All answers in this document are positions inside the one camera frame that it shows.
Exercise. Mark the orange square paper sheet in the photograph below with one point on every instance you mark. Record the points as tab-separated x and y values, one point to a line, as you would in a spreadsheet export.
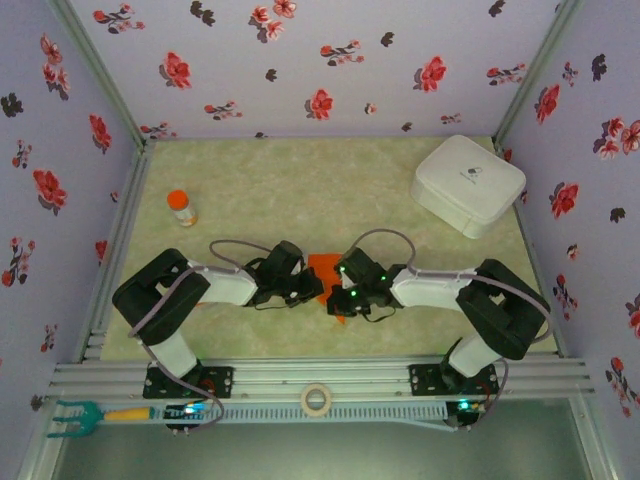
325	267

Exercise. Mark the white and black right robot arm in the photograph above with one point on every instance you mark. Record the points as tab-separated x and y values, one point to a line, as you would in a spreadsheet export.
505	315

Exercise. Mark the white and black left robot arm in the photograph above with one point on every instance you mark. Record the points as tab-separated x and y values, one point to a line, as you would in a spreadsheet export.
160	300

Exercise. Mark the white square storage case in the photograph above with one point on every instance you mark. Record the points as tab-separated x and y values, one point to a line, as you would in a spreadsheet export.
465	180

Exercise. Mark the white tape roll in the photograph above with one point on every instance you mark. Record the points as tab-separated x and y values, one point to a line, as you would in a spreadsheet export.
316	401

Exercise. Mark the orange-capped small bottle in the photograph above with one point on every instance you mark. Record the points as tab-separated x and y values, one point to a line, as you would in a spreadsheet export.
181	207

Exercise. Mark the long aluminium frame rail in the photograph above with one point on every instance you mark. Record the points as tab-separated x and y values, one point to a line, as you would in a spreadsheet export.
320	372

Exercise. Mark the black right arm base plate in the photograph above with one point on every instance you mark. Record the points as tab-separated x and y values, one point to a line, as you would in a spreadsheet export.
425	380

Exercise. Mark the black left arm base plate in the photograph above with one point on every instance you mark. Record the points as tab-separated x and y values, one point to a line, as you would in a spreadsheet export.
220	382

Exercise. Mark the aluminium side frame rail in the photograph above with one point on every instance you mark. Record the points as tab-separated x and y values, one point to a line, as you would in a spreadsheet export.
540	240
117	225

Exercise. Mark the aluminium frame post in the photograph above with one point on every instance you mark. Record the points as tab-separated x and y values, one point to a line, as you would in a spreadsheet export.
535	75
100	75

